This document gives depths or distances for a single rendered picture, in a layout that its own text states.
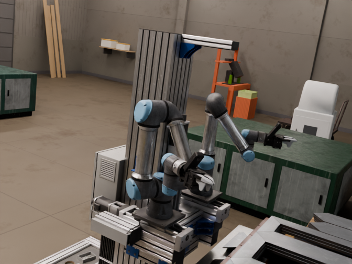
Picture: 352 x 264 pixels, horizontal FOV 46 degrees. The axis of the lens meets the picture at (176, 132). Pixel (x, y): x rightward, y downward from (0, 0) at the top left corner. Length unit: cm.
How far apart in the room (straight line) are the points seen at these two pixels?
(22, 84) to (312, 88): 549
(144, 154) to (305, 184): 298
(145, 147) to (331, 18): 1079
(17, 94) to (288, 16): 795
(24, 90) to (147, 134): 676
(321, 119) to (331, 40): 530
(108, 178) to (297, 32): 1061
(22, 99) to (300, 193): 584
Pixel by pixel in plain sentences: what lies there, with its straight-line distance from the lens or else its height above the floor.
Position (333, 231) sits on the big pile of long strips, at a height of 85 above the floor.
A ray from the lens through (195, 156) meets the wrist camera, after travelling 177.
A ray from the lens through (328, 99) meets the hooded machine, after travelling 762.
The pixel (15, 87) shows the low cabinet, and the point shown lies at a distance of 860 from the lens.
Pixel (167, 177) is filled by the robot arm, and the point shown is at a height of 137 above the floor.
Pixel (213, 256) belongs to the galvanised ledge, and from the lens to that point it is 277.
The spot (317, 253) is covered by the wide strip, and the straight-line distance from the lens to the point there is 272.
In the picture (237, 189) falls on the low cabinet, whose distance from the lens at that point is 516.
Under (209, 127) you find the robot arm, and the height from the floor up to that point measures 146.
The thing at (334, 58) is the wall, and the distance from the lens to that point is 1247.
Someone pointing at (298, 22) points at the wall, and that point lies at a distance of 1278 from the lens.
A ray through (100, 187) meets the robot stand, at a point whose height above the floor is 101.
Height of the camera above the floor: 202
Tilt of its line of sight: 13 degrees down
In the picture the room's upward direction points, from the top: 8 degrees clockwise
